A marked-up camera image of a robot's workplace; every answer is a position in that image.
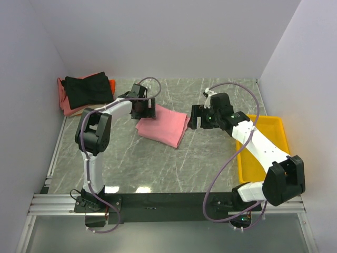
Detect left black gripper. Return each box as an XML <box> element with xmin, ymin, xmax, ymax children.
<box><xmin>132</xmin><ymin>98</ymin><xmax>156</xmax><ymax>120</ymax></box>

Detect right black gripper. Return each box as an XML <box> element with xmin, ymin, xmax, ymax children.
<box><xmin>187</xmin><ymin>104</ymin><xmax>221</xmax><ymax>129</ymax></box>

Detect pink t shirt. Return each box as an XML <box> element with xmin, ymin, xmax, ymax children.
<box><xmin>135</xmin><ymin>105</ymin><xmax>190</xmax><ymax>148</ymax></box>

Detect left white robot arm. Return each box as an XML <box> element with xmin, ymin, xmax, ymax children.
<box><xmin>75</xmin><ymin>83</ymin><xmax>156</xmax><ymax>212</ymax></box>

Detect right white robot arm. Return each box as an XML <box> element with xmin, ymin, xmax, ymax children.
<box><xmin>188</xmin><ymin>89</ymin><xmax>305</xmax><ymax>210</ymax></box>

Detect orange folded t shirt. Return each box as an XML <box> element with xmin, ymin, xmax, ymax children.
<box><xmin>78</xmin><ymin>79</ymin><xmax>116</xmax><ymax>115</ymax></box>

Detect cream folded t shirt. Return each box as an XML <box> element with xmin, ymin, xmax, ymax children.
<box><xmin>72</xmin><ymin>106</ymin><xmax>87</xmax><ymax>116</ymax></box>

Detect black folded t shirt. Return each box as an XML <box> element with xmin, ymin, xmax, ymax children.
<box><xmin>61</xmin><ymin>72</ymin><xmax>114</xmax><ymax>110</ymax></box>

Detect salmon folded t shirt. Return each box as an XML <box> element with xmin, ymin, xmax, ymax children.
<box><xmin>57</xmin><ymin>78</ymin><xmax>89</xmax><ymax>117</ymax></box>

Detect yellow plastic tray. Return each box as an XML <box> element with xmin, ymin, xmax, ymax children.
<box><xmin>237</xmin><ymin>115</ymin><xmax>290</xmax><ymax>183</ymax></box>

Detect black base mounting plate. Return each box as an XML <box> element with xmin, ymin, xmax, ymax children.
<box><xmin>73</xmin><ymin>192</ymin><xmax>263</xmax><ymax>229</ymax></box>

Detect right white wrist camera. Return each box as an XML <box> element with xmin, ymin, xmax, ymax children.
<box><xmin>203</xmin><ymin>88</ymin><xmax>217</xmax><ymax>109</ymax></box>

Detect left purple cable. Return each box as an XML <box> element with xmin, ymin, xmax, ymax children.
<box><xmin>80</xmin><ymin>77</ymin><xmax>162</xmax><ymax>235</ymax></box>

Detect purple cable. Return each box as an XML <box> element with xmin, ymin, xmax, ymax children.
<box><xmin>80</xmin><ymin>77</ymin><xmax>162</xmax><ymax>235</ymax></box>
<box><xmin>202</xmin><ymin>83</ymin><xmax>268</xmax><ymax>231</ymax></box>

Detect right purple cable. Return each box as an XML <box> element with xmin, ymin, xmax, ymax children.
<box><xmin>202</xmin><ymin>83</ymin><xmax>268</xmax><ymax>231</ymax></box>

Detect aluminium frame rail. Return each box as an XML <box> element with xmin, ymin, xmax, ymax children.
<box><xmin>27</xmin><ymin>194</ymin><xmax>306</xmax><ymax>216</ymax></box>

